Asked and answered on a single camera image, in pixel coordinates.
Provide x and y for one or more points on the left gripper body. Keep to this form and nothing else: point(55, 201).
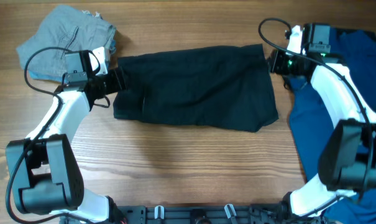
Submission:
point(107, 83)

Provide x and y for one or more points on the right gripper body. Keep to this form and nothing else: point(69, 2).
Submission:
point(284, 65)

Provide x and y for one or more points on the black shorts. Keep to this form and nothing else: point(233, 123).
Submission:
point(223, 86)

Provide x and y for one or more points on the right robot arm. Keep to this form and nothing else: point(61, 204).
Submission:
point(332, 74)

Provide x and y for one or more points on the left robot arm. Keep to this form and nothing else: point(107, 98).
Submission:
point(44, 175)

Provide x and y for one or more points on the blue folded denim shorts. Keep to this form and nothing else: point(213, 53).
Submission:
point(51, 64)

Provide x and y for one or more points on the grey folded shorts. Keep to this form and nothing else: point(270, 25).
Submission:
point(63, 25)

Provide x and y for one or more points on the blue polo shirt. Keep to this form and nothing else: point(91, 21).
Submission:
point(312, 126)

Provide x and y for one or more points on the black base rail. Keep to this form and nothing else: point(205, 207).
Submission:
point(252, 214)

